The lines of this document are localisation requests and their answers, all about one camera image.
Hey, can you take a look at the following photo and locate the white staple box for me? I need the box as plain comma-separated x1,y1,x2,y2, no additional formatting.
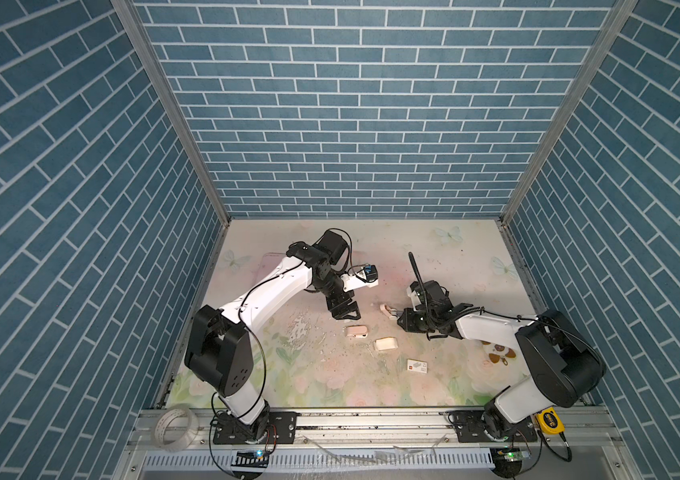
407,359,428,374

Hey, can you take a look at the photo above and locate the staple box tray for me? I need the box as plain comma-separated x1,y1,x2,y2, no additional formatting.
374,337,399,352

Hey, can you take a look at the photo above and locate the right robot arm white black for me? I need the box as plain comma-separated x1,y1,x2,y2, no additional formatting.
397,280,606,441

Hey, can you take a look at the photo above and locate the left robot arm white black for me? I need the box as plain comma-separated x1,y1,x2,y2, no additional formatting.
184,228,379,427

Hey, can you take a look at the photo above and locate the yellow tape measure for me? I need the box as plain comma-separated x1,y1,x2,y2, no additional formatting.
536,407,565,436

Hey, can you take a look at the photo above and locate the clear tape roll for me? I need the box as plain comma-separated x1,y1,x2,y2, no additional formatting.
152,406,200,453

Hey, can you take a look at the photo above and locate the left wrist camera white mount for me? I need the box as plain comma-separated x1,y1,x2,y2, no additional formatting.
341,264,379,292

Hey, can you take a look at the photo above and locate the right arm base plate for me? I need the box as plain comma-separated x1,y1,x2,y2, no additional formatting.
444,409,538,443

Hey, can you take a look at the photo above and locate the white slotted cable duct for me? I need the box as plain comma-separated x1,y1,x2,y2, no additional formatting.
142,447,495,473

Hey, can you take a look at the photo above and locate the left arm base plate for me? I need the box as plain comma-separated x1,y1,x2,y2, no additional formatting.
212,410,298,445

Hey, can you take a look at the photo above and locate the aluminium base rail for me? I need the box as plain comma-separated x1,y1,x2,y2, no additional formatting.
127,406,621,451

